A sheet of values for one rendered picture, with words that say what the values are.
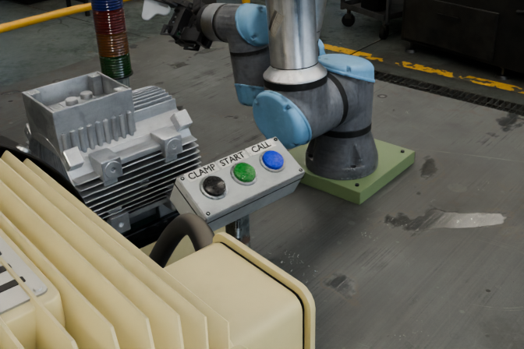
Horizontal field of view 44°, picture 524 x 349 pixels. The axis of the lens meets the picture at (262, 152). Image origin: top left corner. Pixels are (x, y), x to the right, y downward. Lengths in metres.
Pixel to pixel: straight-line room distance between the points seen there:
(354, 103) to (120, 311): 1.07
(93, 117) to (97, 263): 0.70
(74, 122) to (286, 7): 0.41
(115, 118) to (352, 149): 0.54
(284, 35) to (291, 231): 0.36
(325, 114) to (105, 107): 0.43
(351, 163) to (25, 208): 1.10
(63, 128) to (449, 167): 0.85
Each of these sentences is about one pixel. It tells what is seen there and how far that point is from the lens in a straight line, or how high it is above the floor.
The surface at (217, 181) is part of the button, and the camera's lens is 0.83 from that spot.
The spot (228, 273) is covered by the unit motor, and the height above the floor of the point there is 1.31.
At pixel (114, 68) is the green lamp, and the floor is 1.05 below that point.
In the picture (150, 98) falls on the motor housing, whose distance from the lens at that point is 1.00.
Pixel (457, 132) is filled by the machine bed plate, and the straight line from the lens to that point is 1.61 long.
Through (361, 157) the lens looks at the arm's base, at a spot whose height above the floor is 0.87.
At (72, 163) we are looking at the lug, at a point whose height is 1.08.
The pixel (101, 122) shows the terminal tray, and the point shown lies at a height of 1.11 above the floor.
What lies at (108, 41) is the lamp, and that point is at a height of 1.11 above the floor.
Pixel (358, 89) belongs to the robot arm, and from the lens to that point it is 1.25.
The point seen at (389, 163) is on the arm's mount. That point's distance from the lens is 1.39.
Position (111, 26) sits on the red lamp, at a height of 1.14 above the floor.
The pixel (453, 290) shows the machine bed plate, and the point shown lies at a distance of 1.11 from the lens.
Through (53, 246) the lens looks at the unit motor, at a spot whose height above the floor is 1.35.
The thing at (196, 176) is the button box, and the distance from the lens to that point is 0.83.
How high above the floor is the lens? 1.49
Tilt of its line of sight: 28 degrees down
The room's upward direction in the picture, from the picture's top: 2 degrees counter-clockwise
